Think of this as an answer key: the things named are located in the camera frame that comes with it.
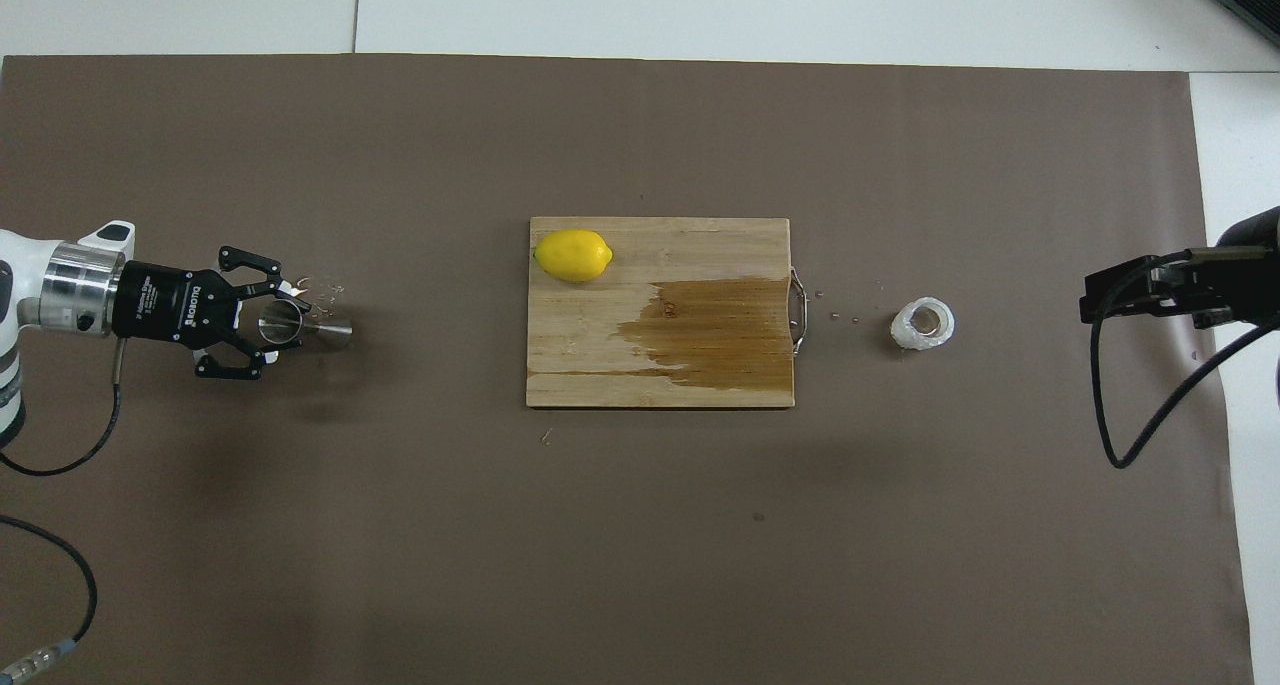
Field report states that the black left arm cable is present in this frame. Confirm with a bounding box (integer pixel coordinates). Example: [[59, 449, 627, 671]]
[[0, 337, 126, 684]]

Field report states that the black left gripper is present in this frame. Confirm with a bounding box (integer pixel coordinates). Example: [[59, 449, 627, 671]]
[[112, 245, 312, 382]]

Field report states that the wooden cutting board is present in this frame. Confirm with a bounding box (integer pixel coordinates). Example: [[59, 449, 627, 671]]
[[525, 216, 806, 410]]

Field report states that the yellow lemon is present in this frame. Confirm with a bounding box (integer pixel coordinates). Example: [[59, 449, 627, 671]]
[[533, 229, 614, 284]]

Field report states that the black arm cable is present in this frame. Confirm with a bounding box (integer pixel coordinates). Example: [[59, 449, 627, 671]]
[[1089, 249, 1280, 470], [0, 337, 126, 684]]

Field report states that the brown table mat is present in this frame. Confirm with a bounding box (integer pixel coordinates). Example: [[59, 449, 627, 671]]
[[0, 53, 1257, 685]]

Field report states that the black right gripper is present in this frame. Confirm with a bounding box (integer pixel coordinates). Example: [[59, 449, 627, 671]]
[[1078, 205, 1280, 330]]

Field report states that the steel jigger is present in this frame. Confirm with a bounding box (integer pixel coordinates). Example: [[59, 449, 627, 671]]
[[258, 300, 354, 351]]

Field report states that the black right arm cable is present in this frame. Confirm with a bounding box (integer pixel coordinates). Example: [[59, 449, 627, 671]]
[[1089, 249, 1280, 470]]

